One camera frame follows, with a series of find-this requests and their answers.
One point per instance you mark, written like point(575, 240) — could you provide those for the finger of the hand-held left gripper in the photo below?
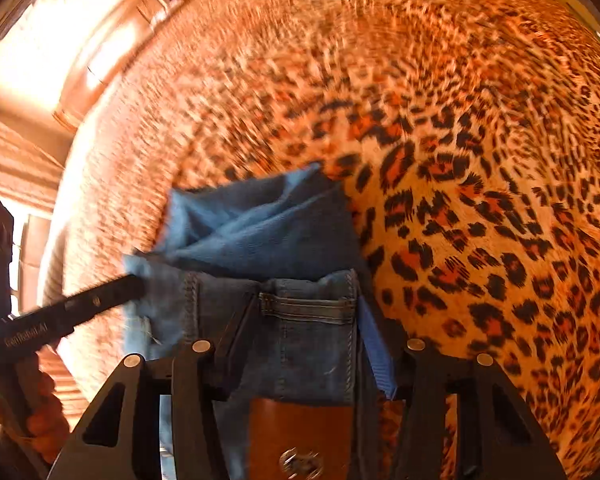
point(110, 295)

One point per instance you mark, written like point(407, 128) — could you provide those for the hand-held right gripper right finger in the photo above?
point(376, 345)

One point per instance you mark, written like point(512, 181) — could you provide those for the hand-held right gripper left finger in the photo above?
point(190, 385)

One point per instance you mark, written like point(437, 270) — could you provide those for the blue denim pants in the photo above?
point(260, 240)

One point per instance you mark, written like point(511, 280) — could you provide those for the person's left hand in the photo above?
point(50, 405)

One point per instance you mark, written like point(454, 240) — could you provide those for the patterned curtain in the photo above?
point(15, 165)

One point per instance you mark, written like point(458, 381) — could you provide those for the leopard print bedspread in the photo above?
point(430, 160)

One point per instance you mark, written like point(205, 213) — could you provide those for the dark wooden headboard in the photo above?
point(110, 55)

